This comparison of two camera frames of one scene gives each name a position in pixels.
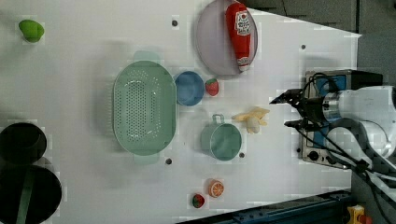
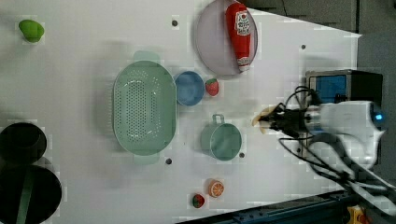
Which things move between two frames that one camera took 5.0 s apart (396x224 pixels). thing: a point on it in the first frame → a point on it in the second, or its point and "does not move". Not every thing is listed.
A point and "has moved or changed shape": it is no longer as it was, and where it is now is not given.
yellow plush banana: [253, 118] has moved or changed shape
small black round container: [21, 144] does not move
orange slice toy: [216, 189] does not move
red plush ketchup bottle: [239, 24] does not move
